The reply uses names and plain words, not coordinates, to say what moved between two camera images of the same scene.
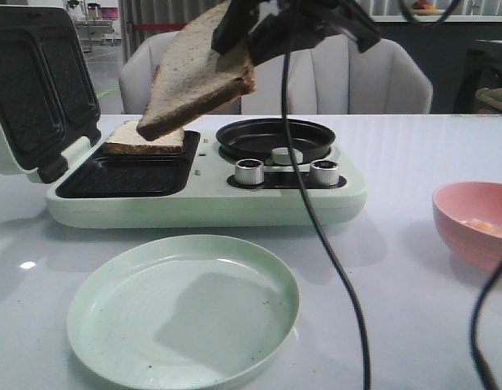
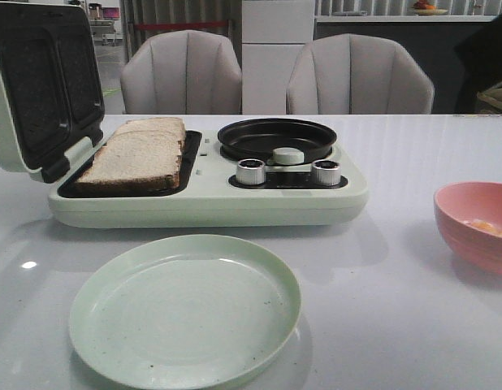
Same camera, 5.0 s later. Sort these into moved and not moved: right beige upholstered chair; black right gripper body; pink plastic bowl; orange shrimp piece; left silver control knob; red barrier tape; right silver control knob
Moved: black right gripper body
Not moved: left silver control knob; right silver control knob; orange shrimp piece; red barrier tape; pink plastic bowl; right beige upholstered chair
